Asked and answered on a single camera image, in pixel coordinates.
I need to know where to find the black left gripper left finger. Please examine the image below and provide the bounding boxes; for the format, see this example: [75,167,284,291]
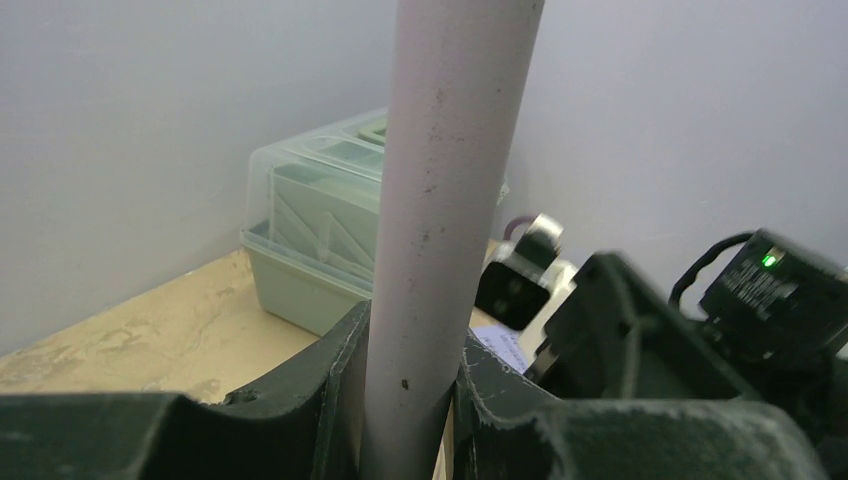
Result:
[1,302,370,479]

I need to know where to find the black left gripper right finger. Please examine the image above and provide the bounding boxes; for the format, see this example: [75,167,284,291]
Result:
[453,335,826,479]

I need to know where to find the translucent green storage box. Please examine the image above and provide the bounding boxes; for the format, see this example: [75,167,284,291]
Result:
[239,109,510,338]

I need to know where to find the lilac perforated music stand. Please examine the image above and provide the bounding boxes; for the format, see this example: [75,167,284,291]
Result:
[359,1,544,479]

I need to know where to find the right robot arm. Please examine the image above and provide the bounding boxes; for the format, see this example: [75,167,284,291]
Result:
[527,229,847,479]

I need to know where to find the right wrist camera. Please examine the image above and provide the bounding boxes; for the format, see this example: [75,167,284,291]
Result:
[474,214,577,367]

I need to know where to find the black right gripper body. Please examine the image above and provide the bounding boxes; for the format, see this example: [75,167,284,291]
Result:
[529,252,762,401]

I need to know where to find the white sheet music pages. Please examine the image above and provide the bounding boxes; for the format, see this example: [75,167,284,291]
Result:
[433,324,531,480]

